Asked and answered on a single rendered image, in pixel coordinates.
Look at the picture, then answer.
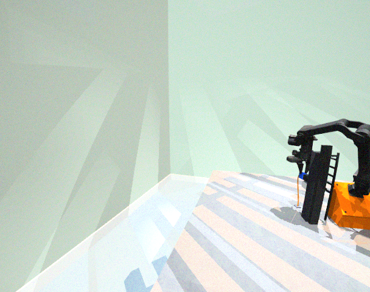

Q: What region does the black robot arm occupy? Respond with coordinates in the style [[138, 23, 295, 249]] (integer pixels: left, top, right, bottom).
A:
[[288, 119, 370, 198]]

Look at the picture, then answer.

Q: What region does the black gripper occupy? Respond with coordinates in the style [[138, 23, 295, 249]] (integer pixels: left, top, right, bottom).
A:
[[287, 148, 313, 174]]

